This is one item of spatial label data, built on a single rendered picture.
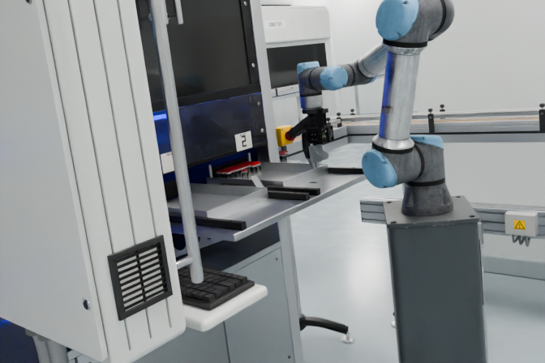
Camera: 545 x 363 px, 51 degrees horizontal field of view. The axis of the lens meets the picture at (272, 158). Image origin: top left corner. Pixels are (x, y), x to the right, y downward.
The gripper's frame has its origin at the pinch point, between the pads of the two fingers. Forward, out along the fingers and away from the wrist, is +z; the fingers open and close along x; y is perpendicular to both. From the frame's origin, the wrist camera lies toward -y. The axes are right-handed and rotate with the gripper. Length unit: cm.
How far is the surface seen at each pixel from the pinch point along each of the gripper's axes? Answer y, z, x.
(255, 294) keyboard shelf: 32, 12, -71
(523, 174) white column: 29, 35, 143
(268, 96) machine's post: -24.1, -24.5, 9.8
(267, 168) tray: -25.4, 2.7, 5.6
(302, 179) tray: 1.9, 2.1, -9.5
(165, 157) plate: -24, -12, -44
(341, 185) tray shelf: 15.9, 4.0, -8.3
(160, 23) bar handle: 30, -46, -85
